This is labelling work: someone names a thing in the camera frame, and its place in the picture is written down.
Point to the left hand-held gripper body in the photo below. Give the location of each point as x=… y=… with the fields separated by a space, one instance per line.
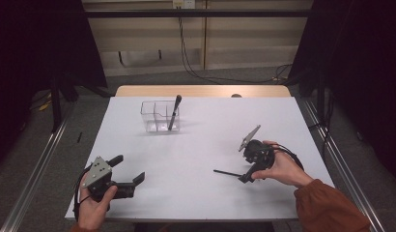
x=98 y=174

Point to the person's right hand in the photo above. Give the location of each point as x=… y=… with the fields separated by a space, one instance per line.
x=283 y=169

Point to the black metal stand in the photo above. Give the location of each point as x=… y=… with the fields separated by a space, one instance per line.
x=321 y=96

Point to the aluminium floor rail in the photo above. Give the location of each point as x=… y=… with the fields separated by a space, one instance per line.
x=344 y=161
x=35 y=170

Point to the thick black makeup brush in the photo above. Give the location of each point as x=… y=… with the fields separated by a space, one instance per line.
x=174 y=112

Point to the clear plastic organizer box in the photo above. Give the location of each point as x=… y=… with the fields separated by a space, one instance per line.
x=157 y=116

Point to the dark curtain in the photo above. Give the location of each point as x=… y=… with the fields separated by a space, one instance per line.
x=363 y=64
x=41 y=48

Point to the small black stick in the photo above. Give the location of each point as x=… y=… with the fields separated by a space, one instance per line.
x=79 y=137

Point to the black horizontal frame bar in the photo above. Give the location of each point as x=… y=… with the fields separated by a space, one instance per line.
x=199 y=13

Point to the thin black makeup brush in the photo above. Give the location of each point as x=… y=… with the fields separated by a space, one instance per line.
x=226 y=173

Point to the white table cover sheet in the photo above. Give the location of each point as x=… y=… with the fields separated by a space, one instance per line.
x=192 y=145

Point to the white wall outlet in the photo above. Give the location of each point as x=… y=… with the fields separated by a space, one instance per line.
x=184 y=3

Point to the person's left hand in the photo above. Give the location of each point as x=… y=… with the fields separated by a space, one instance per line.
x=93 y=209

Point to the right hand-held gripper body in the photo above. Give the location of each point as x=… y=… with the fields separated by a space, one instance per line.
x=259 y=153

